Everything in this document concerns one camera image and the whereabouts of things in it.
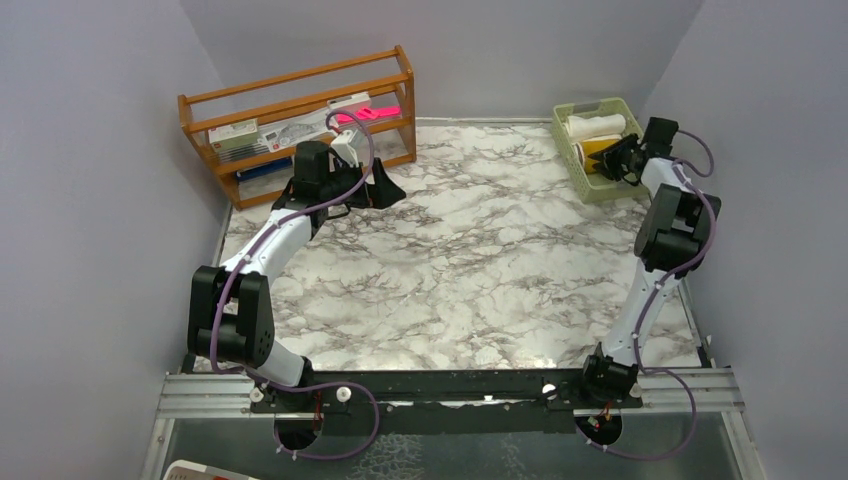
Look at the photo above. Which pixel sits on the blue box on shelf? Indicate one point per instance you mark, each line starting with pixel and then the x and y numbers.
pixel 263 170

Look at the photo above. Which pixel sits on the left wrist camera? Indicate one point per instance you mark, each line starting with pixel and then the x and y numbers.
pixel 348 146

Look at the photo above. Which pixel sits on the clear protractor ruler pack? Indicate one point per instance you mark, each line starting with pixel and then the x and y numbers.
pixel 282 134

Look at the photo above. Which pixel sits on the wooden shelf rack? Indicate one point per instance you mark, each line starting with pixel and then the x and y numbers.
pixel 400 85

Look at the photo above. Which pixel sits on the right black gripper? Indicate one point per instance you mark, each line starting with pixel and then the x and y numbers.
pixel 608 157

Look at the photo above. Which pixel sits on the white box with red label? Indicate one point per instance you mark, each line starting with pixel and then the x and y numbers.
pixel 235 141

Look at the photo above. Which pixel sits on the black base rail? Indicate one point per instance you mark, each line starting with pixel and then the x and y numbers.
pixel 358 403

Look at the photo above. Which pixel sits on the pink ruler set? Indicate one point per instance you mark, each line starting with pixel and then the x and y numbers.
pixel 368 114

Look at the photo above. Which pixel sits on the green plastic basket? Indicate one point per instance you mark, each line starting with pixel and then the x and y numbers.
pixel 593 187

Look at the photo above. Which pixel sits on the white pack behind pink ruler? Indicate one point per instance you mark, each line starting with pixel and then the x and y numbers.
pixel 351 103

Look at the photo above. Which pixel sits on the white towel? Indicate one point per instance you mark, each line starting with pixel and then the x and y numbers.
pixel 580 129

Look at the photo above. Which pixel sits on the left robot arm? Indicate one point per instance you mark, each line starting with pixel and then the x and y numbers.
pixel 230 311

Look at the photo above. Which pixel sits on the yellow towel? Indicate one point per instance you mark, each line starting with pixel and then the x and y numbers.
pixel 586 148

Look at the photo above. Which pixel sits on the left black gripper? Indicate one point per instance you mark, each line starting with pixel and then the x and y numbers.
pixel 380 194

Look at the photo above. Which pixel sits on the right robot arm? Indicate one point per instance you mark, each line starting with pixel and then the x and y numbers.
pixel 676 233

